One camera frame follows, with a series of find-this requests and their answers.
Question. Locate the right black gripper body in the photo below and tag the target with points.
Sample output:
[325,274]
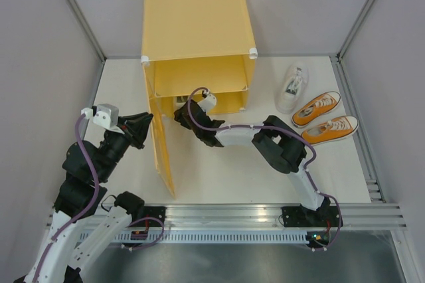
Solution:
[180,118]

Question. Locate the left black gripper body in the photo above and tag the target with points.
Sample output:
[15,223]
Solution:
[116,145]

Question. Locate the yellow cabinet door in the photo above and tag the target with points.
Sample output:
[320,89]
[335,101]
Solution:
[161,153]

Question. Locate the white sneaker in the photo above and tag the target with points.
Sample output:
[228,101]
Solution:
[180,106]
[293,86]

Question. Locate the yellow plastic shoe cabinet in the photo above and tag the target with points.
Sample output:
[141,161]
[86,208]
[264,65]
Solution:
[187,44]

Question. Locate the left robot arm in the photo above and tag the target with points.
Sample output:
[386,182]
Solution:
[87,167]

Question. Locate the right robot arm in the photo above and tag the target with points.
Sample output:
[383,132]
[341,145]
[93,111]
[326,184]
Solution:
[282,148]

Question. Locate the upper orange canvas sneaker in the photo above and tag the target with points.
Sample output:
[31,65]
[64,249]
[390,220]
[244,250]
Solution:
[320,105]

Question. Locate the orange canvas sneaker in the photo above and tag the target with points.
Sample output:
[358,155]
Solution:
[320,105]
[332,130]

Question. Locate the lower orange canvas sneaker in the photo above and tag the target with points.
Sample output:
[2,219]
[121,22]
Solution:
[332,130]

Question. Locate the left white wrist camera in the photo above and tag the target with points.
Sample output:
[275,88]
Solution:
[105,116]

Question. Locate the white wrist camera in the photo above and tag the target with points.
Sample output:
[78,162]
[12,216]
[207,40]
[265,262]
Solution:
[208,102]
[105,116]

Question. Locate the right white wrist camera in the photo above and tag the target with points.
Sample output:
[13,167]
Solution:
[208,102]

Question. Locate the white slotted cable duct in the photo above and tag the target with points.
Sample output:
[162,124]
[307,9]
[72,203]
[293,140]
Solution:
[213,237]

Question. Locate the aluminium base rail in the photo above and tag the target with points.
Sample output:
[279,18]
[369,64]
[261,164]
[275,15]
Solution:
[264,217]

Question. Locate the right aluminium frame post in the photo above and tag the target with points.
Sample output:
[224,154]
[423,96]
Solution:
[359,21]

